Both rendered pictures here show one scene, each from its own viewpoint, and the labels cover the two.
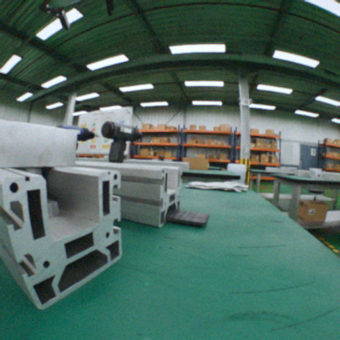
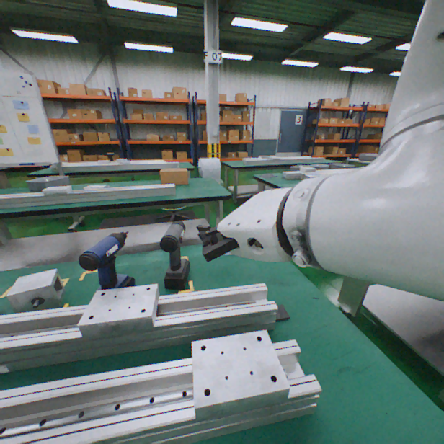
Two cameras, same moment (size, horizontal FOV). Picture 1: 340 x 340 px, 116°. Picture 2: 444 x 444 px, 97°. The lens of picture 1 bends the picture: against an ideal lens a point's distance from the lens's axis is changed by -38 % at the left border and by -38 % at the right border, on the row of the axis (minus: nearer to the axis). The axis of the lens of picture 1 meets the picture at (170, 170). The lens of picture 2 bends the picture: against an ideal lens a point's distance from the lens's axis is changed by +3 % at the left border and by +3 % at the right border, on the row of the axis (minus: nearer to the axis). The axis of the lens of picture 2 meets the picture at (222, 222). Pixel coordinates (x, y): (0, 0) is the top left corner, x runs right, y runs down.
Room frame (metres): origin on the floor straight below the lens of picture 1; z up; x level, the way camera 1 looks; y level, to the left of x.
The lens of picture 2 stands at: (-0.04, 0.34, 1.29)
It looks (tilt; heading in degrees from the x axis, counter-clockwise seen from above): 24 degrees down; 330
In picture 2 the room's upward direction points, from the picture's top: straight up
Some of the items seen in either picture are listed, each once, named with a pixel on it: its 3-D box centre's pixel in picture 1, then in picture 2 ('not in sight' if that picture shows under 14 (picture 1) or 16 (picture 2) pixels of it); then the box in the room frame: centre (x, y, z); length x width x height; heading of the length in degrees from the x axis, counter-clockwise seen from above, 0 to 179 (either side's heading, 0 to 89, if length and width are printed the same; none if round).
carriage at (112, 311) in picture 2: not in sight; (125, 311); (0.41, 0.37, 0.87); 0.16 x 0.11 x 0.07; 70
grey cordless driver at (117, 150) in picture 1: (125, 154); (177, 250); (0.60, 0.16, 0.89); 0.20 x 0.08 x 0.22; 149
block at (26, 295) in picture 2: not in sight; (38, 295); (0.67, 0.60, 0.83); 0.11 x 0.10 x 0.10; 177
